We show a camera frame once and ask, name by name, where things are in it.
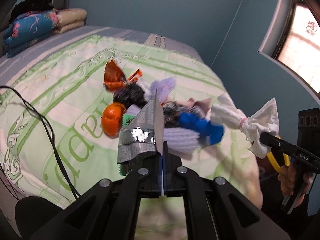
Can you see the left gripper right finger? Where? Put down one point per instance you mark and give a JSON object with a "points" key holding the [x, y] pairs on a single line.
{"points": [[215, 209]]}

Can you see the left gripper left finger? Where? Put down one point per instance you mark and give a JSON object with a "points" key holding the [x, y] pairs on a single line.
{"points": [[109, 209]]}

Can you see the white tissue bundle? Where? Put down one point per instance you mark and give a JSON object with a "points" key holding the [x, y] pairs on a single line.
{"points": [[264, 120]]}

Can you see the blue plastic bag scrap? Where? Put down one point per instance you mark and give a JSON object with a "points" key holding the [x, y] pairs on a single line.
{"points": [[203, 126]]}

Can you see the yellow rimmed trash bin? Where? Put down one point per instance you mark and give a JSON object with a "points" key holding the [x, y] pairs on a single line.
{"points": [[271, 164]]}

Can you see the right hand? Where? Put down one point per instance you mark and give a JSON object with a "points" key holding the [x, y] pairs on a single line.
{"points": [[287, 178]]}

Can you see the green floral quilt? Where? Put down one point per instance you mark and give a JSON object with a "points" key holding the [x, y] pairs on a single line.
{"points": [[67, 87]]}

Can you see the orange peel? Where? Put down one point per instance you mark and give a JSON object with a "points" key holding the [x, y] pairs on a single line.
{"points": [[111, 118]]}

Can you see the brown framed window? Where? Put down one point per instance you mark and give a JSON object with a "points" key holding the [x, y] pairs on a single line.
{"points": [[292, 40]]}

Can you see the black crumpled plastic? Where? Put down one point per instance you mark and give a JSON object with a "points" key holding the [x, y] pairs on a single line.
{"points": [[130, 95]]}

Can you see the purple foam fruit net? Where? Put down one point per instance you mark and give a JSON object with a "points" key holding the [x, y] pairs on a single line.
{"points": [[162, 88]]}

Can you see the orange foil wrapper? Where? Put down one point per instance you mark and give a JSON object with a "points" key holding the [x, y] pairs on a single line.
{"points": [[114, 77]]}

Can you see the blue striped bed sheet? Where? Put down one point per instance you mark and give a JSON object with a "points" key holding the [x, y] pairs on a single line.
{"points": [[10, 67]]}

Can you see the beige folded blanket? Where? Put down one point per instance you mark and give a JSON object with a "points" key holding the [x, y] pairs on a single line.
{"points": [[69, 19]]}

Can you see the blue flamingo folded blanket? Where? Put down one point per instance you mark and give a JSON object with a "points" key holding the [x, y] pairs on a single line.
{"points": [[27, 31]]}

